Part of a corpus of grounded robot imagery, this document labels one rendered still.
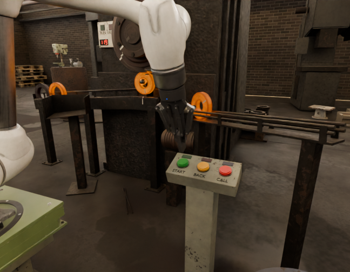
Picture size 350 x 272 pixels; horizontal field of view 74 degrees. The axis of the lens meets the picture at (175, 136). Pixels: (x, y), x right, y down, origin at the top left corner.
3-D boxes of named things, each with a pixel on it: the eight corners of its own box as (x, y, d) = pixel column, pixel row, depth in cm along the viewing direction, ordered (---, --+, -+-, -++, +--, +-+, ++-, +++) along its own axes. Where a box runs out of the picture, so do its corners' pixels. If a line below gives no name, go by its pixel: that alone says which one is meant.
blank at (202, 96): (201, 123, 138) (196, 123, 137) (192, 100, 142) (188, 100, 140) (216, 111, 126) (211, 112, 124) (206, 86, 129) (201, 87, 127)
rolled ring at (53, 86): (59, 108, 206) (61, 107, 209) (67, 93, 197) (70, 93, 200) (46, 93, 208) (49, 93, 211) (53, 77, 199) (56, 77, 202)
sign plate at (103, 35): (101, 47, 185) (99, 22, 180) (128, 46, 175) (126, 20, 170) (99, 47, 183) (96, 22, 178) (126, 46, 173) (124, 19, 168)
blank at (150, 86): (135, 73, 167) (132, 73, 164) (153, 69, 160) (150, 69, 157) (139, 95, 170) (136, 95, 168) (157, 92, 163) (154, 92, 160)
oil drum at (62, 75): (75, 111, 474) (69, 66, 447) (98, 114, 450) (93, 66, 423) (49, 117, 422) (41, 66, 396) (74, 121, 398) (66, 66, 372)
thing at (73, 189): (65, 183, 191) (51, 94, 170) (98, 180, 195) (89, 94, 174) (58, 196, 172) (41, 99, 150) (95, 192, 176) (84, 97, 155)
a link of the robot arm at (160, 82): (159, 58, 67) (163, 77, 70) (144, 70, 60) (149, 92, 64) (189, 58, 63) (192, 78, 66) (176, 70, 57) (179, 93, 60)
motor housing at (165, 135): (169, 195, 173) (168, 126, 157) (197, 202, 164) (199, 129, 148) (161, 204, 162) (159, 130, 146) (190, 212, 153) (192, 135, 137)
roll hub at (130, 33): (164, 35, 141) (136, 66, 155) (137, -1, 142) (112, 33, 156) (160, 34, 136) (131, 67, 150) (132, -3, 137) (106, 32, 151)
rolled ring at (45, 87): (46, 82, 204) (49, 82, 207) (32, 85, 212) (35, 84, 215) (51, 103, 208) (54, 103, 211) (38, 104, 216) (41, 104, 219)
